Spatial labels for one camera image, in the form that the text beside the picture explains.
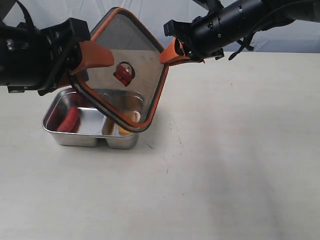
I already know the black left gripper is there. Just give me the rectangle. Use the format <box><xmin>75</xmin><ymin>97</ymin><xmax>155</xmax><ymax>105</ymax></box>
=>
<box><xmin>0</xmin><ymin>17</ymin><xmax>115</xmax><ymax>96</ymax></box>

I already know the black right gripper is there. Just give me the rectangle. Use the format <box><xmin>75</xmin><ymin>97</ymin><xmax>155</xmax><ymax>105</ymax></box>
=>
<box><xmin>159</xmin><ymin>0</ymin><xmax>255</xmax><ymax>66</ymax></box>

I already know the dark transparent lunch box lid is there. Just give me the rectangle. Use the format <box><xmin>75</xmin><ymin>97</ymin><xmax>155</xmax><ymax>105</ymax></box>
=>
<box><xmin>68</xmin><ymin>7</ymin><xmax>169</xmax><ymax>133</ymax></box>

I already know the red sausage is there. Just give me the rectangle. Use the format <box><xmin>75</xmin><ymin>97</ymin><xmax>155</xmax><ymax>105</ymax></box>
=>
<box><xmin>56</xmin><ymin>106</ymin><xmax>79</xmax><ymax>133</ymax></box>

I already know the yellow cheese block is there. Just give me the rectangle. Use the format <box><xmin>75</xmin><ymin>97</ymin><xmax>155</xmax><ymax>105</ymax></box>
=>
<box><xmin>118</xmin><ymin>126</ymin><xmax>132</xmax><ymax>135</ymax></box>

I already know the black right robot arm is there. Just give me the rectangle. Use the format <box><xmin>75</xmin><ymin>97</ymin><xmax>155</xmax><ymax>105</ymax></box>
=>
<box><xmin>159</xmin><ymin>0</ymin><xmax>320</xmax><ymax>66</ymax></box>

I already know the stainless steel lunch box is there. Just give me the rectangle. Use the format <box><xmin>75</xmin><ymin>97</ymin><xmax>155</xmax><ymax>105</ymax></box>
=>
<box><xmin>42</xmin><ymin>88</ymin><xmax>139</xmax><ymax>150</ymax></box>

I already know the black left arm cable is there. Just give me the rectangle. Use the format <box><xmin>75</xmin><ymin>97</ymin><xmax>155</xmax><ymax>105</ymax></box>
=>
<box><xmin>14</xmin><ymin>0</ymin><xmax>36</xmax><ymax>30</ymax></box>

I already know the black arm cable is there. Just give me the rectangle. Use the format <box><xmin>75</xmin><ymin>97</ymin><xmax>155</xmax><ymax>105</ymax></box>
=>
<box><xmin>14</xmin><ymin>0</ymin><xmax>36</xmax><ymax>30</ymax></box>
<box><xmin>228</xmin><ymin>31</ymin><xmax>256</xmax><ymax>61</ymax></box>

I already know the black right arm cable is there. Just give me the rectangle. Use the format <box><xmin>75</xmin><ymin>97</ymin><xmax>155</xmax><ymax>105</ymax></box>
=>
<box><xmin>228</xmin><ymin>31</ymin><xmax>256</xmax><ymax>61</ymax></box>

